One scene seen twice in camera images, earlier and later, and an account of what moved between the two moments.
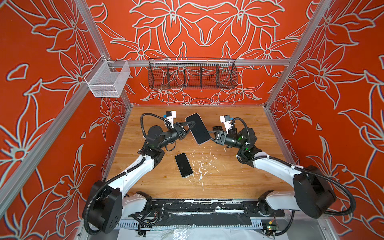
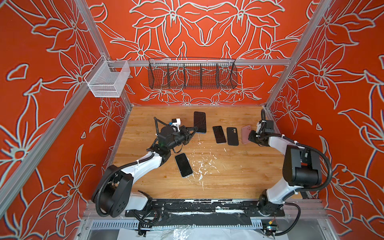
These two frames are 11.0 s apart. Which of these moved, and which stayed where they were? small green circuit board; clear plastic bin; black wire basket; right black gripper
Moved: right black gripper
Stayed: clear plastic bin; black wire basket; small green circuit board
